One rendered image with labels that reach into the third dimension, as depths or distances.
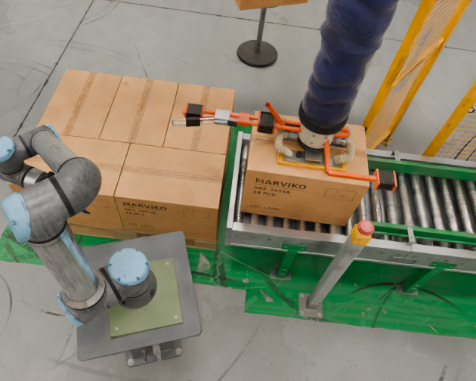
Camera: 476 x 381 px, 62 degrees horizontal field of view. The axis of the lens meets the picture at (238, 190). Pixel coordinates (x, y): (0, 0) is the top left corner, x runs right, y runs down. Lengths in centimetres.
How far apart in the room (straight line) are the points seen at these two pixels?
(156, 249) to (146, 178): 60
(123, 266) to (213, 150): 116
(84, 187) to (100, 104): 179
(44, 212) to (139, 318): 85
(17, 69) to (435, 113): 379
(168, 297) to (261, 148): 84
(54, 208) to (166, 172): 140
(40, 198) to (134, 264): 61
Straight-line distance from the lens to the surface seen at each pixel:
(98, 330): 183
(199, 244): 269
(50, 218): 109
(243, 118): 194
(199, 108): 196
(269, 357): 255
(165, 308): 180
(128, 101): 283
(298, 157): 198
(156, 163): 246
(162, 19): 455
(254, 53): 410
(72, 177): 110
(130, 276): 156
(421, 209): 260
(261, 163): 195
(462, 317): 307
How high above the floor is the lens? 248
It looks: 56 degrees down
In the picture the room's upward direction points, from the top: 8 degrees clockwise
